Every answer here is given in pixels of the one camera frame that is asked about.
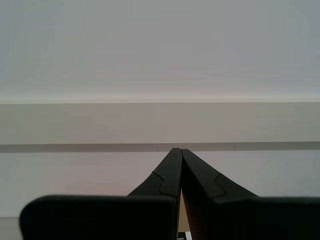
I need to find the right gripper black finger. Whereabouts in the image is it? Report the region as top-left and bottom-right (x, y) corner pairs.
(19, 147), (183, 240)
(180, 148), (320, 240)

